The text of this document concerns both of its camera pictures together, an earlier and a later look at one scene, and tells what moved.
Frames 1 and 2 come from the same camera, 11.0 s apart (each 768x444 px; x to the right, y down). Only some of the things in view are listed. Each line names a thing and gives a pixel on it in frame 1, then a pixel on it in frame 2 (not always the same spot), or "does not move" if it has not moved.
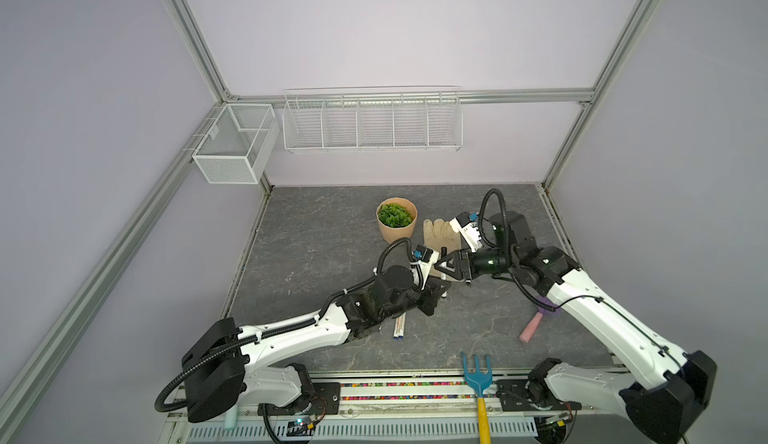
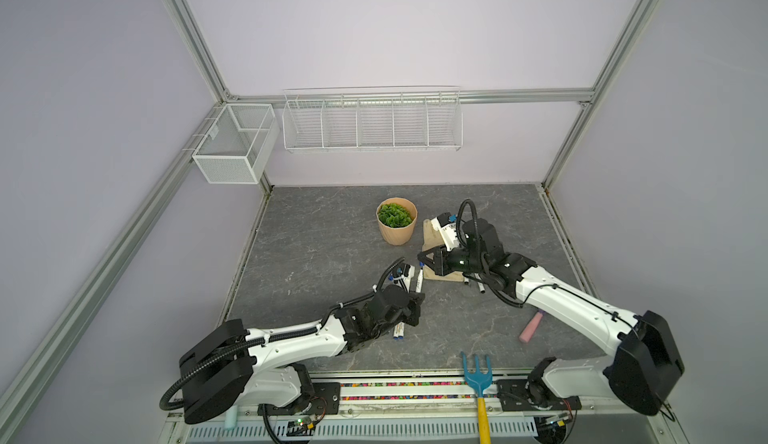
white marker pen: [399, 329] does not move
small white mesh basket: [235, 149] does not move
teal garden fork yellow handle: [480, 383] does not move
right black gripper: [459, 266] → [440, 263]
